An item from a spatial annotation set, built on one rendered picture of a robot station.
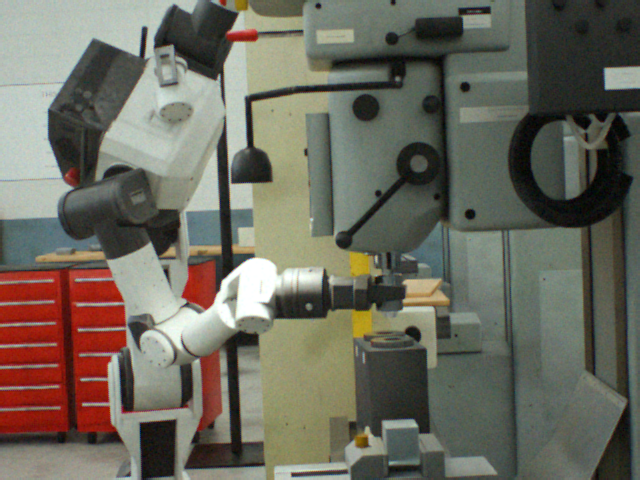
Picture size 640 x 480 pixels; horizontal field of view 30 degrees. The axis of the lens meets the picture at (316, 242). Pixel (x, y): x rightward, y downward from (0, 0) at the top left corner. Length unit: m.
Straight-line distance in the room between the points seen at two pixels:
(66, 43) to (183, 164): 9.11
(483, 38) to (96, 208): 0.77
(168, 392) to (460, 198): 0.96
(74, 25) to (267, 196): 7.73
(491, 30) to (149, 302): 0.81
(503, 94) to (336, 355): 1.98
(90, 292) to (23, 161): 4.78
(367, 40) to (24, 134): 9.55
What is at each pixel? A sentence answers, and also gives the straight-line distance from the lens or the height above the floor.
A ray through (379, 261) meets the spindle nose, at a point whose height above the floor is 1.29.
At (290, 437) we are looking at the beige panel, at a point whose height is 0.62.
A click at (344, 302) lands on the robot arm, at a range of 2.02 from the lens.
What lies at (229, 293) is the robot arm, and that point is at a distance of 2.13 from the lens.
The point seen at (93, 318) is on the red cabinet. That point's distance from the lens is 6.73.
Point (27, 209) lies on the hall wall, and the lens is 11.38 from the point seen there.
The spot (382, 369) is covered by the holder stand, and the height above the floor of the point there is 1.05.
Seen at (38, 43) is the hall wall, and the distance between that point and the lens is 11.42.
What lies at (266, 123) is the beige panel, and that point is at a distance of 3.77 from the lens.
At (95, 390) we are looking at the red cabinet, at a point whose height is 0.32.
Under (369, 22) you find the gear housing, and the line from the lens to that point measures 1.94.
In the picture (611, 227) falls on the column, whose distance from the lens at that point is 2.04.
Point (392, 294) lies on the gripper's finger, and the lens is 2.02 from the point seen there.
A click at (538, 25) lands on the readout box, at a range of 1.71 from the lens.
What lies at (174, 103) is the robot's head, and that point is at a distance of 2.21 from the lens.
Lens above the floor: 1.44
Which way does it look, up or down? 3 degrees down
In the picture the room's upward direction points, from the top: 3 degrees counter-clockwise
